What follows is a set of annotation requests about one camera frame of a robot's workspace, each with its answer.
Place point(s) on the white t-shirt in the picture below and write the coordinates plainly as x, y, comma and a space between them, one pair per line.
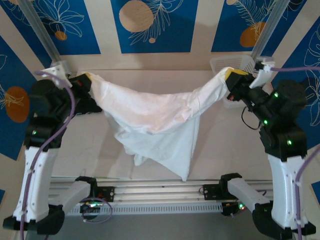
160, 117

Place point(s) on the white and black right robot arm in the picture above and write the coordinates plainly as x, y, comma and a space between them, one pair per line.
282, 187

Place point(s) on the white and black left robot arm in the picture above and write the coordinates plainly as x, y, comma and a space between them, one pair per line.
35, 180

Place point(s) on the white plastic mesh basket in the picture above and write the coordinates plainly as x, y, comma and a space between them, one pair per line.
230, 63

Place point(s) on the small controller circuit board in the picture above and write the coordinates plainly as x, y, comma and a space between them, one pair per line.
228, 208
90, 206

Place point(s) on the aluminium frame post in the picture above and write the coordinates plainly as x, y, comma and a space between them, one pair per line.
268, 25
41, 30

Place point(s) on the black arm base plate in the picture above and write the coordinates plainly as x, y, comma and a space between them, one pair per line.
108, 193
210, 191

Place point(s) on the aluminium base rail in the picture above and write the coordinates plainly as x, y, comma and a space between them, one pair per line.
160, 191

